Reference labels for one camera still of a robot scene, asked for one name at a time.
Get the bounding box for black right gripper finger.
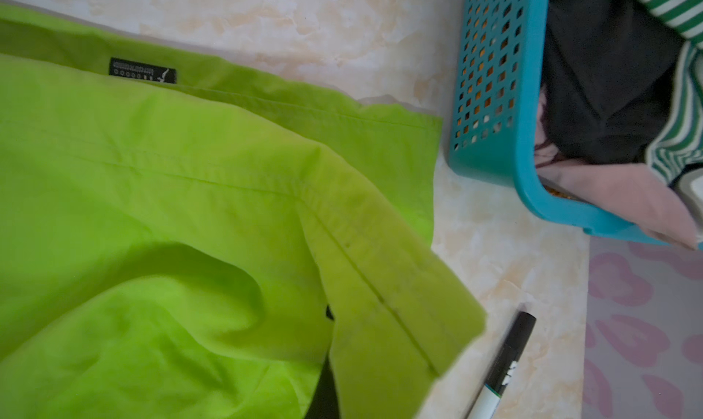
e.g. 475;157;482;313
304;304;342;419

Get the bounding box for lime green shorts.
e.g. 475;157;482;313
1;5;486;418

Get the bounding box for green white striped shirt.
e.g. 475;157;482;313
548;0;703;187

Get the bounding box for teal plastic laundry basket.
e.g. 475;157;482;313
449;0;702;242

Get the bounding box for white marker pen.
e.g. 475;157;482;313
466;311;536;419

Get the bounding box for pink garment in basket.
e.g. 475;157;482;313
534;88;702;250

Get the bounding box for black garment in basket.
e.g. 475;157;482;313
542;0;684;165

